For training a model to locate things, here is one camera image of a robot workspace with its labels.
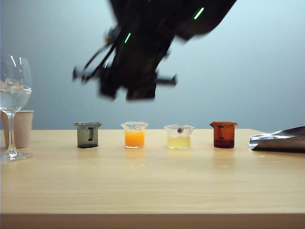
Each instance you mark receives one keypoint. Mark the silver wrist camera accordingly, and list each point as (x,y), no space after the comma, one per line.
(108,38)

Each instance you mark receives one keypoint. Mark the beige paper cup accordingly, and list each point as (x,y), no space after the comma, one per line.
(23,128)

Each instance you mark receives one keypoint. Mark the amber brown measuring cup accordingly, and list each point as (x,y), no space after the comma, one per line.
(224,136)

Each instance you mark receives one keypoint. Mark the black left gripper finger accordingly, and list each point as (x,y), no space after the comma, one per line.
(166,80)
(78,74)

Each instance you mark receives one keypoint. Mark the grey smoked measuring cup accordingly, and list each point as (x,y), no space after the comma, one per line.
(87,136)

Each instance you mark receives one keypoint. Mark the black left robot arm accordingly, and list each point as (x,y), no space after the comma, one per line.
(162,28)

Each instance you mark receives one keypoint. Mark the silver foil bag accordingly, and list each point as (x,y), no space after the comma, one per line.
(281,140)

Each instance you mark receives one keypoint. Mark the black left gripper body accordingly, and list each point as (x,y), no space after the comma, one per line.
(131,83)

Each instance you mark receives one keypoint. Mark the clear wine glass with ice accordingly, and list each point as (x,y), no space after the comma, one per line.
(14,95)

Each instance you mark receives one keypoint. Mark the measuring cup with orange juice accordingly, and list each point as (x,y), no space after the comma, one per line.
(134,139)

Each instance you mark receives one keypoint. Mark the measuring cup with pale yellow liquid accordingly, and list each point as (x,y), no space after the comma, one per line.
(178,142)

